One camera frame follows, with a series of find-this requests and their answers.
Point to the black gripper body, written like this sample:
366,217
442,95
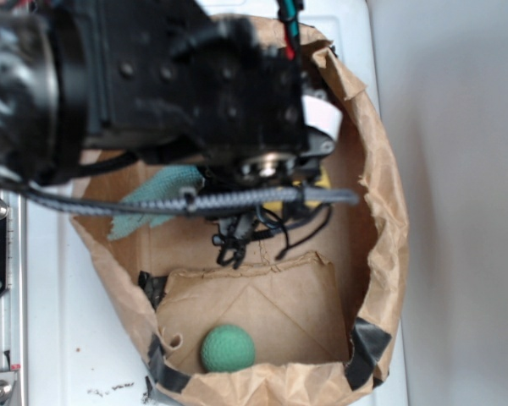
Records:
174,85

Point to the green textured ball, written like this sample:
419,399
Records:
227,348

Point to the aluminium extrusion rail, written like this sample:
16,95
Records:
13,307

